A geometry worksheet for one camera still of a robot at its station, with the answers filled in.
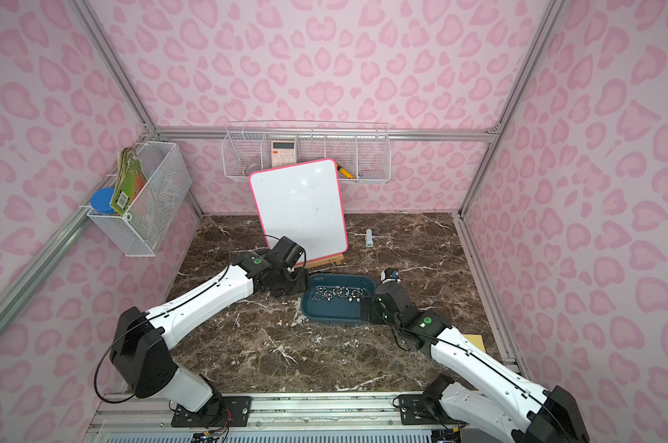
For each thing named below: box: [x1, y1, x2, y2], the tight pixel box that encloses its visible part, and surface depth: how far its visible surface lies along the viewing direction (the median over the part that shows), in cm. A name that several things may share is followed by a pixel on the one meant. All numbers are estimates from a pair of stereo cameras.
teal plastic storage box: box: [300, 273, 377, 324], surface depth 97 cm
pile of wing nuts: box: [311, 286, 365, 303], surface depth 97 cm
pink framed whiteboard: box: [248, 158, 349, 264], surface depth 93 cm
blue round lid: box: [90, 187, 116, 215], surface depth 67 cm
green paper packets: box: [109, 147, 148, 216], surface depth 70 cm
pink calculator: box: [271, 140, 297, 168], surface depth 97 cm
